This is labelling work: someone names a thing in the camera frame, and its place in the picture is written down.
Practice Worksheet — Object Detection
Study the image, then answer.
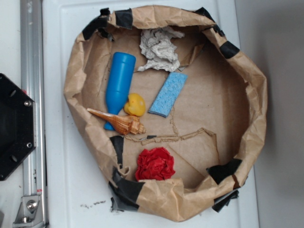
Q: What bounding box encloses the metal corner bracket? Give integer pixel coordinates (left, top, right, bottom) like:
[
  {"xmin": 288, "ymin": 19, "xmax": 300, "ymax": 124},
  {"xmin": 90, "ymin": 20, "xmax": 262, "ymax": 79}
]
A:
[{"xmin": 12, "ymin": 195, "xmax": 43, "ymax": 228}]

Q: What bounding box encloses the yellow rubber duck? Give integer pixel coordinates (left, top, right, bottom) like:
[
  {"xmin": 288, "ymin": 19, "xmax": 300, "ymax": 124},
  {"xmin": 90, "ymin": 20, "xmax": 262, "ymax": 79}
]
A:
[{"xmin": 123, "ymin": 93, "xmax": 146, "ymax": 117}]

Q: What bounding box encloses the blue plastic bottle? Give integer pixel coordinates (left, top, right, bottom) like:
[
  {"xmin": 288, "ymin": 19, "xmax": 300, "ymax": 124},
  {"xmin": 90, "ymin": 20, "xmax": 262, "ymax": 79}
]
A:
[{"xmin": 103, "ymin": 52, "xmax": 137, "ymax": 131}]

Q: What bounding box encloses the white plastic tray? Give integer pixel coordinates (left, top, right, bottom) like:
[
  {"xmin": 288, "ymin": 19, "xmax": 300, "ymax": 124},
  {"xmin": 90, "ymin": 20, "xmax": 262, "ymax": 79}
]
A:
[{"xmin": 42, "ymin": 0, "xmax": 259, "ymax": 228}]

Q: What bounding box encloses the blue sponge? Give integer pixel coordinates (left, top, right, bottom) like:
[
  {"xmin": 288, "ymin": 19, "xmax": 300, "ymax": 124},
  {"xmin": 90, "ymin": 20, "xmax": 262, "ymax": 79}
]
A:
[{"xmin": 148, "ymin": 72, "xmax": 188, "ymax": 118}]

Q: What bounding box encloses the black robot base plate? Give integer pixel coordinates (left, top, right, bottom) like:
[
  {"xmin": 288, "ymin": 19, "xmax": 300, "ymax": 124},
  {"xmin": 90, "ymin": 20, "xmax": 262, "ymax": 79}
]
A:
[{"xmin": 0, "ymin": 74, "xmax": 36, "ymax": 181}]

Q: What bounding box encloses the brown spiral seashell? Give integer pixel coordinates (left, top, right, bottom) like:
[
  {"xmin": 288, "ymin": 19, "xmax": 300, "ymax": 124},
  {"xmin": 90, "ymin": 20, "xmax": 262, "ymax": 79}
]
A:
[{"xmin": 87, "ymin": 108, "xmax": 146, "ymax": 135}]

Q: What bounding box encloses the crumpled white paper towel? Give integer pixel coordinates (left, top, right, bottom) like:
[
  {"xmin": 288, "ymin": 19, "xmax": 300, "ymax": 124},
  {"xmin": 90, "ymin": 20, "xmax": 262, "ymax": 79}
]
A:
[{"xmin": 138, "ymin": 26, "xmax": 185, "ymax": 72}]

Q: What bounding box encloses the aluminium extrusion rail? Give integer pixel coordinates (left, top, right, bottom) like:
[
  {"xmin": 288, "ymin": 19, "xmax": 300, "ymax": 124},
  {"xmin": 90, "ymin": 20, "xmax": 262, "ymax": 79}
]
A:
[{"xmin": 20, "ymin": 0, "xmax": 49, "ymax": 228}]

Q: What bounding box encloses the crumpled red paper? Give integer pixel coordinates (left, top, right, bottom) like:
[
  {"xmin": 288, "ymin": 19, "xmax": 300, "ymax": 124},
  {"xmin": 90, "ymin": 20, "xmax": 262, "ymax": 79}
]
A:
[{"xmin": 135, "ymin": 147, "xmax": 175, "ymax": 181}]

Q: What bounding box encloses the brown paper bag enclosure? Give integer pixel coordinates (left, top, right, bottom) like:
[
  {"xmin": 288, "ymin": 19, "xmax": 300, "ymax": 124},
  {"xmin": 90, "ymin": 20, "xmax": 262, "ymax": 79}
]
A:
[{"xmin": 64, "ymin": 5, "xmax": 267, "ymax": 222}]

